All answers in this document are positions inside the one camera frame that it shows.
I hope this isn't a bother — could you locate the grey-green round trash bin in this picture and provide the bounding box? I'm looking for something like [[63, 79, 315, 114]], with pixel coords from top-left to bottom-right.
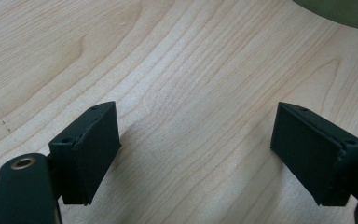
[[292, 0, 358, 34]]

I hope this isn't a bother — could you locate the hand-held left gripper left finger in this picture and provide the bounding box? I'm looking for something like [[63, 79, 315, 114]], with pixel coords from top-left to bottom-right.
[[48, 100, 122, 206]]

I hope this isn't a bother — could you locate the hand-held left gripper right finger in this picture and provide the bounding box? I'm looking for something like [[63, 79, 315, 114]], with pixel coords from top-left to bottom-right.
[[269, 101, 358, 207]]

